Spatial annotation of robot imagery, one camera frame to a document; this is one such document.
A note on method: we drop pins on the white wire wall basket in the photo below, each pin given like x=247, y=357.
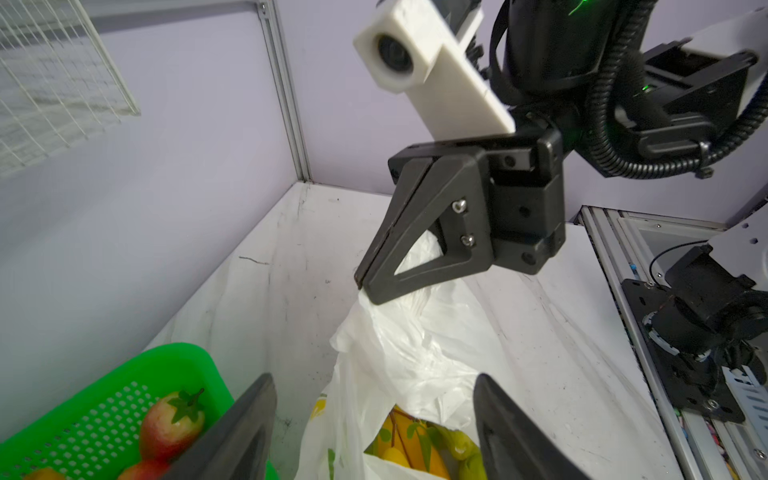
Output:
x=59, y=85

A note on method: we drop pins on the white lemon print plastic bag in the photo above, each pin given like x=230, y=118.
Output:
x=422, y=353

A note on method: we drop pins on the green plastic basket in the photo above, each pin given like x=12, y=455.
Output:
x=95, y=434

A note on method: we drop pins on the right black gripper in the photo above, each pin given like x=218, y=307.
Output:
x=498, y=200

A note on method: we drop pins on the green guava fruit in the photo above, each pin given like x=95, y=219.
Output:
x=467, y=454

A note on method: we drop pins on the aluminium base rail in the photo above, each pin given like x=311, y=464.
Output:
x=693, y=298

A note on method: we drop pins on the red strawberry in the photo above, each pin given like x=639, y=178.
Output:
x=171, y=426

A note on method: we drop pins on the yellow banana bunch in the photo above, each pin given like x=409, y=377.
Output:
x=405, y=440

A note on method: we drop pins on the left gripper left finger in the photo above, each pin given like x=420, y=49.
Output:
x=237, y=446

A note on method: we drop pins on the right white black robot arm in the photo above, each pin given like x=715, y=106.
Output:
x=675, y=114

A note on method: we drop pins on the orange yellow pear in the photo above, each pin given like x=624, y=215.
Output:
x=45, y=474

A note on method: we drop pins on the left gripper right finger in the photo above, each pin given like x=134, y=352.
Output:
x=512, y=445

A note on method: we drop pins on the small red apple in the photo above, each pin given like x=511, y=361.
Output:
x=145, y=470

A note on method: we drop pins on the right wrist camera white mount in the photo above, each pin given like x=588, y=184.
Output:
x=408, y=47

